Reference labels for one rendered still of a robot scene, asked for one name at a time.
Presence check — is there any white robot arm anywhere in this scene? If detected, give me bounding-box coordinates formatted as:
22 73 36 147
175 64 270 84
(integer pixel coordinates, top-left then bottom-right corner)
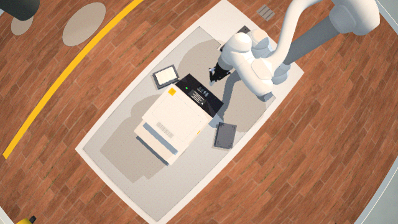
218 0 380 96

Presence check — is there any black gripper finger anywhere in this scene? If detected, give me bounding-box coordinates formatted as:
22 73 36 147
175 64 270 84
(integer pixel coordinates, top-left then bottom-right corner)
209 68 220 86
212 71 231 86

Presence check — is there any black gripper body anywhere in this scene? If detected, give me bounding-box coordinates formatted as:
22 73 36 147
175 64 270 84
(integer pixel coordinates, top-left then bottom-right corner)
214 62 229 74

